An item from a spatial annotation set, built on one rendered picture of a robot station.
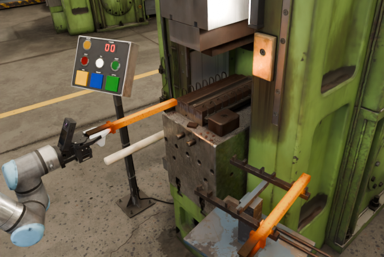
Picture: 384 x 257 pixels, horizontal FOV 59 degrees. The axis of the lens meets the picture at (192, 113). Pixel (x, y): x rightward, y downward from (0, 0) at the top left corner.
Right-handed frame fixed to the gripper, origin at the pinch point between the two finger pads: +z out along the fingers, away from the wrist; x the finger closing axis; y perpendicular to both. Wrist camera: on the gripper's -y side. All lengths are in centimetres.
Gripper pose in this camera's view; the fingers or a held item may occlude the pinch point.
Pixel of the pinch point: (106, 128)
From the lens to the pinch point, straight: 132.8
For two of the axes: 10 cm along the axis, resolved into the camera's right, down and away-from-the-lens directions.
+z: 7.6, -3.7, 5.3
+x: 6.4, 3.8, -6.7
